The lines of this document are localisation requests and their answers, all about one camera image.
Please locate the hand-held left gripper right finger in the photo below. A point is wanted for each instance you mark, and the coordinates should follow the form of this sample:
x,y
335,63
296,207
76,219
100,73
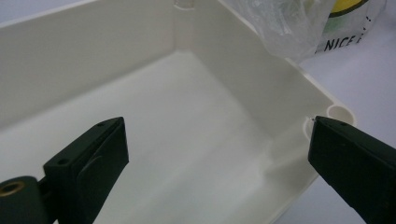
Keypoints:
x,y
358,168

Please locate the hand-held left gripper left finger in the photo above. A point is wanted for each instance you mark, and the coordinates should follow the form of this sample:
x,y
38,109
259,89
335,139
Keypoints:
x,y
90,168

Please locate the white plastic bin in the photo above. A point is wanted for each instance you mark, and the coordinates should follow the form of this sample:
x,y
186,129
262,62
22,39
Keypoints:
x,y
186,124

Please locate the clear printed plastic bag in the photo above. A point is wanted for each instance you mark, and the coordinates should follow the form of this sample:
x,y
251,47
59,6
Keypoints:
x,y
280,25

